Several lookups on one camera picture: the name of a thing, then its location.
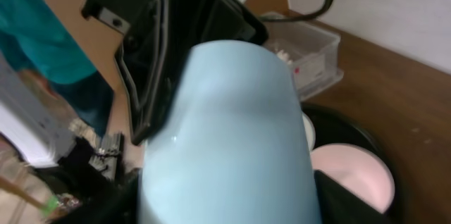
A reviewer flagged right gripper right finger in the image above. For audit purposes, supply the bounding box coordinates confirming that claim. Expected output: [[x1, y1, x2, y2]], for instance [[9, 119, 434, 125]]
[[314, 170, 390, 224]]

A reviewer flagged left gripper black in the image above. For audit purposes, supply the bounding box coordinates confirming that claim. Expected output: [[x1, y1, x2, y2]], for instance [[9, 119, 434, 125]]
[[82, 0, 268, 144]]

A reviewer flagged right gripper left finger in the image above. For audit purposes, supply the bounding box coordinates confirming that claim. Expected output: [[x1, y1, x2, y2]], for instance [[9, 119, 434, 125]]
[[52, 170, 141, 224]]

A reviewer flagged white pink bowl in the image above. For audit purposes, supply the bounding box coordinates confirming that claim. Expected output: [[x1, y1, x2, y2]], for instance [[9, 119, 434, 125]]
[[310, 144, 395, 213]]

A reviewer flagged grey plate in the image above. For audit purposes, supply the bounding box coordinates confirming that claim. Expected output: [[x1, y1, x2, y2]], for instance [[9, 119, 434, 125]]
[[302, 113, 316, 151]]

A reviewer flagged light blue cup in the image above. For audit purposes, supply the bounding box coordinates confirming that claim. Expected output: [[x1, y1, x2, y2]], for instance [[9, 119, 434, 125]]
[[138, 40, 321, 224]]

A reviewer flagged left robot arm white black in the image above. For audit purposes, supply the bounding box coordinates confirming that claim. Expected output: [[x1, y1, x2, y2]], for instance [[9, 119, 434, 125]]
[[81, 0, 269, 145]]

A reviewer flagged clear plastic waste bin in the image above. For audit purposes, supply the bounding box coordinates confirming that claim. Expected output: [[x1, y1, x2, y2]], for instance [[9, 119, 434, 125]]
[[264, 22, 344, 101]]

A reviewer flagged round black serving tray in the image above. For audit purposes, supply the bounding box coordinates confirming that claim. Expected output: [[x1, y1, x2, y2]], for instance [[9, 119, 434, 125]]
[[302, 102, 405, 223]]

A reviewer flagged crumpled white tissue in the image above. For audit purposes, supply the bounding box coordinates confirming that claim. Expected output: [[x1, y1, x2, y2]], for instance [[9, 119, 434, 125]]
[[276, 49, 292, 65]]

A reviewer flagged person in teal shirt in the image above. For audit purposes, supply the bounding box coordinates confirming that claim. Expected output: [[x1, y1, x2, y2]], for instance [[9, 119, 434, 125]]
[[1, 0, 114, 137]]

